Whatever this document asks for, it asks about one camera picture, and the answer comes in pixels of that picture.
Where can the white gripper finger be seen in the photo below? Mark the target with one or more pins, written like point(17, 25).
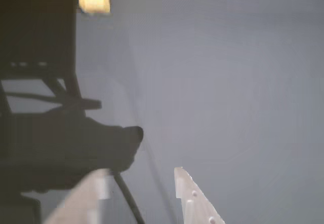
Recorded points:
point(195, 203)
point(83, 198)

